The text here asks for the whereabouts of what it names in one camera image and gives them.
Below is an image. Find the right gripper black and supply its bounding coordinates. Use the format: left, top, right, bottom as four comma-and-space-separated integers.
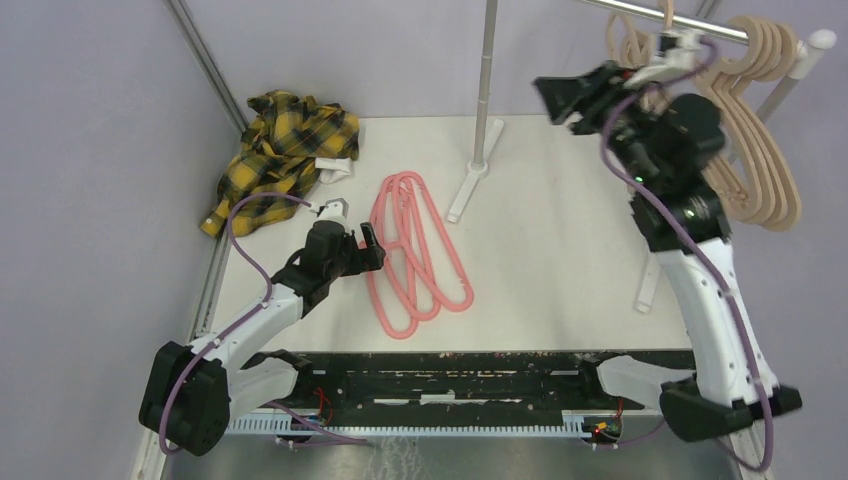
530, 59, 660, 189

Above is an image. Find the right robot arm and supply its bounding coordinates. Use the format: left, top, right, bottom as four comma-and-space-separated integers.
533, 61, 803, 442

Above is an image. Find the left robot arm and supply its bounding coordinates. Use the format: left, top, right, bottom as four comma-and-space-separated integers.
139, 219, 386, 456

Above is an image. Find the pink hanger inner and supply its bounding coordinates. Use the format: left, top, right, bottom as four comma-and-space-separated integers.
380, 170, 476, 314

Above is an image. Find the clothes rack metal white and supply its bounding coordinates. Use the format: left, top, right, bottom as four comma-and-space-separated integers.
446, 1, 837, 314

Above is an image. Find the pink hanger middle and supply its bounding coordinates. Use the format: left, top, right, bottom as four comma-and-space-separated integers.
386, 173, 441, 323

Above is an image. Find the yellow plaid shirt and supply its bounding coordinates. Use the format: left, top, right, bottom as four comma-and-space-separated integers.
200, 90, 360, 237

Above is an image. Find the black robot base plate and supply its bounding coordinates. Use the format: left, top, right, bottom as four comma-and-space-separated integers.
279, 351, 655, 427

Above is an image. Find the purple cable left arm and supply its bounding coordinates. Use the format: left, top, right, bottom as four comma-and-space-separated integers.
157, 192, 319, 458

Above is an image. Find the white cable duct strip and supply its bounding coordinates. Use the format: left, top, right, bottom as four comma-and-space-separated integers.
225, 409, 591, 439

